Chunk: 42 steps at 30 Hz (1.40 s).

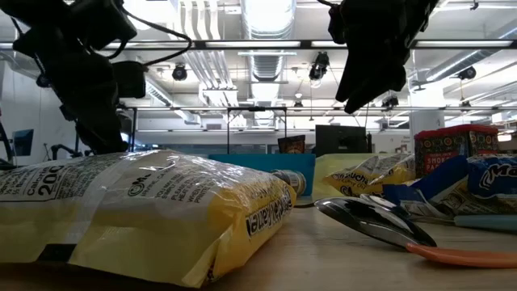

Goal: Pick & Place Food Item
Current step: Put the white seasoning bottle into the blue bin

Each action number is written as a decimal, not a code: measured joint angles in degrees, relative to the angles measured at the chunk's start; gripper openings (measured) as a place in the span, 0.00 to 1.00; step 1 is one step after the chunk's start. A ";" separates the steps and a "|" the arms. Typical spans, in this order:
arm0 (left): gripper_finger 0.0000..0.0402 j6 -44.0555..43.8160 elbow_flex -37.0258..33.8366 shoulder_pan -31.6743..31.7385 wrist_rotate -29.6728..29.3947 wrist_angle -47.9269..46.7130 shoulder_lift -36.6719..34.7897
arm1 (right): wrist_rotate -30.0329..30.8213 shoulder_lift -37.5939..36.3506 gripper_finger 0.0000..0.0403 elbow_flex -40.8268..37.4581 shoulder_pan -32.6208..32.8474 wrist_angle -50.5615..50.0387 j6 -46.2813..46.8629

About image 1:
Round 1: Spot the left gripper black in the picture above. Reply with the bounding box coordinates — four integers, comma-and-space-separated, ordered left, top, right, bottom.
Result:
11, 27, 130, 155

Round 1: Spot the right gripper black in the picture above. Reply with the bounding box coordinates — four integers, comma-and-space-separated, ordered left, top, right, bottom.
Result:
327, 0, 439, 115

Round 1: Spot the yellow plastic bin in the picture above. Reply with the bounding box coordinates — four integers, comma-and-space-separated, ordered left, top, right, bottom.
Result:
313, 152, 407, 202

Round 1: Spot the yellow ramen noodle packet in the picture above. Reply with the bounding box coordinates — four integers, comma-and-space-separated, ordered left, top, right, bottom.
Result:
0, 149, 298, 289
322, 153, 417, 199

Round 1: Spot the red-lid patterned spice tin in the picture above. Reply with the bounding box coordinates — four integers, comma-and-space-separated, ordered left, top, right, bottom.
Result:
414, 124, 500, 179

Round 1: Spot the small glass spice jar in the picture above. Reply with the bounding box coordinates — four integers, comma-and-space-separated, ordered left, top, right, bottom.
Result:
269, 169, 307, 198

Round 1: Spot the teal plastic bin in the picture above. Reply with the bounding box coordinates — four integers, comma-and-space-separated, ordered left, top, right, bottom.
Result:
208, 153, 317, 198

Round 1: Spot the blue yellow ramen packet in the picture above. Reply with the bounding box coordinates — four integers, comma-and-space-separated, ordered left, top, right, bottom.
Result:
382, 154, 517, 216

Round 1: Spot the silver spoon blue handle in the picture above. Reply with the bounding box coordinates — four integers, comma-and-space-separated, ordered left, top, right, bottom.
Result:
359, 192, 517, 234

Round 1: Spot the black monitor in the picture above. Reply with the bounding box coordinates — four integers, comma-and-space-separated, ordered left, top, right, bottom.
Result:
314, 124, 372, 158

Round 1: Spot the white pillar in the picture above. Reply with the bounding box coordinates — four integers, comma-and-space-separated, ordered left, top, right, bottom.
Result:
409, 109, 445, 135

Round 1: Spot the blue screen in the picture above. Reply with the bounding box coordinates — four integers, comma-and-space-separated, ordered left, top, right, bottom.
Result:
11, 129, 36, 158

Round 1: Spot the dark orange snack packet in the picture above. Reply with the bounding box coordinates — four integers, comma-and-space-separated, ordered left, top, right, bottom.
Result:
277, 134, 307, 155

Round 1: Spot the black metal spoon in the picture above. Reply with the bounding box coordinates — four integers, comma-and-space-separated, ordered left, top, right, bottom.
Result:
294, 196, 438, 248

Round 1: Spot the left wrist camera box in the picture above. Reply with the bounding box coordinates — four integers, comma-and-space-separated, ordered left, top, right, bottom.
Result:
111, 60, 147, 99

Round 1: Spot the background black frame rig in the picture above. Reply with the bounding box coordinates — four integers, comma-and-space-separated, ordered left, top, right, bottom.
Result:
116, 104, 517, 154

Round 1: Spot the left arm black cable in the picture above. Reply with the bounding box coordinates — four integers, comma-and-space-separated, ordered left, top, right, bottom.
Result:
107, 7, 193, 68

